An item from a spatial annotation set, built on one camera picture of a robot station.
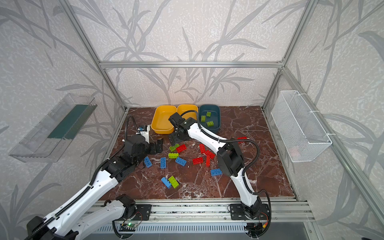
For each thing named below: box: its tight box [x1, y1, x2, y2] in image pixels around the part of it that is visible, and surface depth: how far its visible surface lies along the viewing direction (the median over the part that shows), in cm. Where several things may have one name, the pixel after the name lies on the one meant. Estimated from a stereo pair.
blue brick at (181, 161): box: [175, 157, 187, 167], surface depth 93 cm
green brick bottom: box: [168, 175, 179, 189], surface depth 84 cm
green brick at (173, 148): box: [169, 143, 180, 152], surface depth 98 cm
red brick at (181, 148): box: [176, 144, 187, 153], surface depth 98 cm
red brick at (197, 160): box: [192, 157, 204, 165], surface depth 93 cm
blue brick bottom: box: [161, 177, 172, 189], surface depth 83 cm
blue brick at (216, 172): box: [210, 168, 223, 176], surface depth 88 cm
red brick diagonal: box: [204, 150, 216, 160], surface depth 96 cm
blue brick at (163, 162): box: [160, 157, 167, 169], surface depth 91 cm
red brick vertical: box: [205, 155, 211, 168], surface depth 92 cm
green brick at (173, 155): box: [168, 153, 179, 159], surface depth 93 cm
